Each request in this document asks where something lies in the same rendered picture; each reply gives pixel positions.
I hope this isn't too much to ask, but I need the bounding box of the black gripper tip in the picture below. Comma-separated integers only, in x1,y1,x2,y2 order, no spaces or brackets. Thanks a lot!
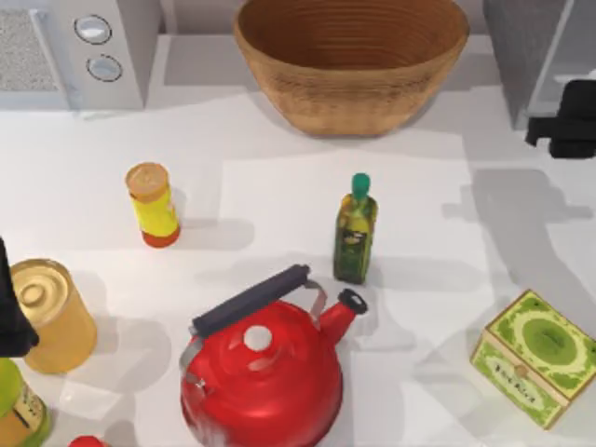
0,236,41,359

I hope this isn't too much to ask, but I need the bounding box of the red round object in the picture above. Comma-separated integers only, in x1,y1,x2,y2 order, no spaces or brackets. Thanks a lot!
68,434,111,447

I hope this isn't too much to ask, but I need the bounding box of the pale microwave oven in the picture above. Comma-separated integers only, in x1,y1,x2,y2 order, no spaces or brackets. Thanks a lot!
0,0,163,113

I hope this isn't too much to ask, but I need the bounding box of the red kettle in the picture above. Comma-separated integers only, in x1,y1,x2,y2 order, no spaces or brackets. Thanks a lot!
179,263,370,447

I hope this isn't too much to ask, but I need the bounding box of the gold tin can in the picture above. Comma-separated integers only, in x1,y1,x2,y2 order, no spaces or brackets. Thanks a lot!
8,258,100,375

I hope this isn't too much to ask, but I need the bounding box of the green oil bottle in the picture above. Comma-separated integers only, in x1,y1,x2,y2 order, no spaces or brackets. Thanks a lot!
332,172,380,286

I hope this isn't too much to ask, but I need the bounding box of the lime green bottle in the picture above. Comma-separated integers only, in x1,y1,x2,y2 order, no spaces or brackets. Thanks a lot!
0,355,52,447

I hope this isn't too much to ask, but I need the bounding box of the yellow can with orange lid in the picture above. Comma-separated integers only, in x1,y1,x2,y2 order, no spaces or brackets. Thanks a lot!
124,161,183,250

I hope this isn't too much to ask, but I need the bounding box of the green patterned box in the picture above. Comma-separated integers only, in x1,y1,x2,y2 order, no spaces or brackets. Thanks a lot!
469,288,596,431

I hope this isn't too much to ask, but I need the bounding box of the white microwave knob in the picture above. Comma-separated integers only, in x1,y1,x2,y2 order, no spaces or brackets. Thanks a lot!
85,53,125,84
73,14,114,47

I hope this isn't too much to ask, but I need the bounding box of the woven wooden basket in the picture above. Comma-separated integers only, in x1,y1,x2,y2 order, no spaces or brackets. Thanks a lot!
232,0,471,138

